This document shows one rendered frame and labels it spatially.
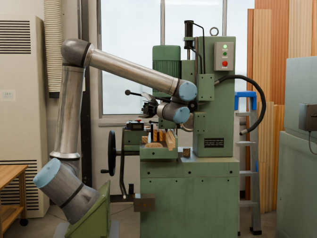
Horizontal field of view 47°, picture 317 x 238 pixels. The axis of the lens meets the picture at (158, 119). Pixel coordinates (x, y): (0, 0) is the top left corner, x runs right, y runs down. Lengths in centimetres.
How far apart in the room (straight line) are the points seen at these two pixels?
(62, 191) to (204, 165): 84
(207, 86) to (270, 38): 172
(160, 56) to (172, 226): 100
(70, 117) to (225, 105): 91
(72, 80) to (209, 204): 105
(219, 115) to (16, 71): 189
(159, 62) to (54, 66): 145
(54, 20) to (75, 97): 171
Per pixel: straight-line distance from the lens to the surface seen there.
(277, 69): 376
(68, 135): 185
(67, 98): 184
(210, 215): 223
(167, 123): 225
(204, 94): 210
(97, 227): 169
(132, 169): 369
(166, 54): 217
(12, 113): 343
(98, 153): 366
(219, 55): 213
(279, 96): 376
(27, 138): 342
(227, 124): 222
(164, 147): 201
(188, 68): 220
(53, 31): 345
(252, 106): 307
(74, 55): 171
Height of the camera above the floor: 130
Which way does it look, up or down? 7 degrees down
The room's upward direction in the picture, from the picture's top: straight up
